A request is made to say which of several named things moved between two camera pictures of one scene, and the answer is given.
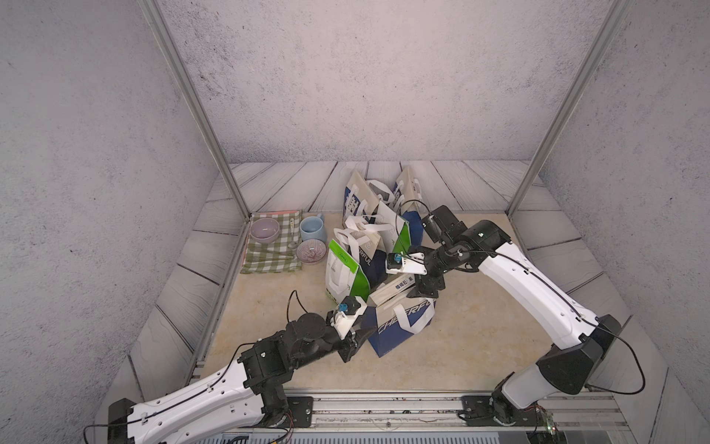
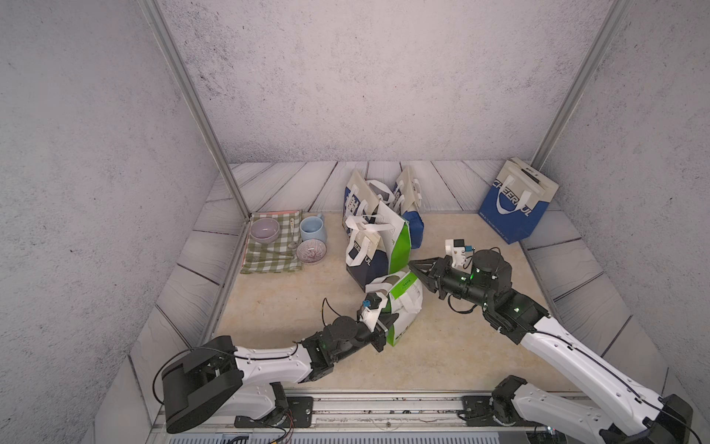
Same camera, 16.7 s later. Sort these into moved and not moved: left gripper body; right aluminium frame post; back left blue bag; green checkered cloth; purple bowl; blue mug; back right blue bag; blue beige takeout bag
Moved: left gripper body; blue beige takeout bag
Not moved: back left blue bag; blue mug; green checkered cloth; back right blue bag; right aluminium frame post; purple bowl
